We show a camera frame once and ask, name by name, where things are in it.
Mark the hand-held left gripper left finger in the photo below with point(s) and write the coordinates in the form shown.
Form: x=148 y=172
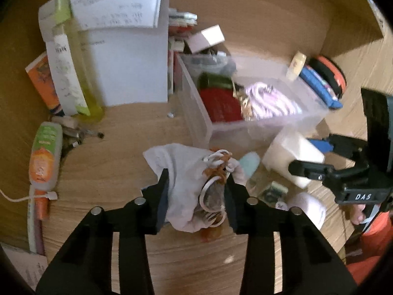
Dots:
x=162 y=204

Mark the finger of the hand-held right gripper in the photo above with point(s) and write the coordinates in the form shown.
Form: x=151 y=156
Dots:
x=340 y=146
x=310 y=169

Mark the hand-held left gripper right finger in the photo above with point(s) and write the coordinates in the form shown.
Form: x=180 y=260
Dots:
x=231 y=204

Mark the white rectangular block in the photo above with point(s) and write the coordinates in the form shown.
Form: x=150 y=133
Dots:
x=288 y=149

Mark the wooden desktop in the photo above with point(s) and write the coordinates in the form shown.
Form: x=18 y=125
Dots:
x=129 y=135

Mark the person's right hand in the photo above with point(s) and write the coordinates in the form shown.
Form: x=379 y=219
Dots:
x=358 y=216

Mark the white soft ball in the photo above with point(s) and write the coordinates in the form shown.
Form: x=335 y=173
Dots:
x=308 y=207

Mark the small green packet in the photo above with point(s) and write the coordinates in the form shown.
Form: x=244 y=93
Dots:
x=273 y=192

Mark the light teal soft item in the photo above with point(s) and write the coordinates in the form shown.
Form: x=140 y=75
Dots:
x=249 y=163

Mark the clear plastic storage box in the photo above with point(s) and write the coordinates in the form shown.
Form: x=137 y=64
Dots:
x=267 y=127

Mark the blue patterned case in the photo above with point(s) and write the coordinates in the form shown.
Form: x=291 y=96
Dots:
x=317 y=86

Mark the orange and black round tin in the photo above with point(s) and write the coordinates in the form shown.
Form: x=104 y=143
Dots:
x=333 y=73

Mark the cream round bottle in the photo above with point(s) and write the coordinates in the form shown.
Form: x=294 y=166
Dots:
x=296 y=64

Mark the gold foil wrapper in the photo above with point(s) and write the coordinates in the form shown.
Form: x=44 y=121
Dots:
x=244 y=101

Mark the person's orange clothing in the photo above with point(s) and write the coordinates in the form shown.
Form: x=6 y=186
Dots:
x=373 y=245

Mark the small metal clutter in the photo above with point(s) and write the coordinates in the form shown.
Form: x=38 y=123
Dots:
x=75 y=130

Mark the orange and white pen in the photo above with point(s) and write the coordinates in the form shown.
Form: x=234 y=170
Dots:
x=36 y=221

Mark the orange and green tube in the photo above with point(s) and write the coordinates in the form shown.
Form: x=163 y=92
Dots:
x=44 y=156

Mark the large white carton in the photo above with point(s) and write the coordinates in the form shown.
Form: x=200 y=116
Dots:
x=129 y=67

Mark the clear bag of small items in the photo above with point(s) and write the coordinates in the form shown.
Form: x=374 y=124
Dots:
x=208 y=63

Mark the white printed paper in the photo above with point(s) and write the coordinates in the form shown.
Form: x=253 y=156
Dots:
x=21 y=264

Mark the yellow-green liquid bottle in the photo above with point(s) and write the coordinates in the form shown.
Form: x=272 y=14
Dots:
x=84 y=67

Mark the small pink-white box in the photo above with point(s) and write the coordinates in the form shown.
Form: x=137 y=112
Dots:
x=205 y=38

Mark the orange booklet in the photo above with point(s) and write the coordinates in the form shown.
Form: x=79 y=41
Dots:
x=41 y=80

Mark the stack of small packets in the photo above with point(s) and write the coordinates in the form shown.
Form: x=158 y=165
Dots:
x=181 y=21

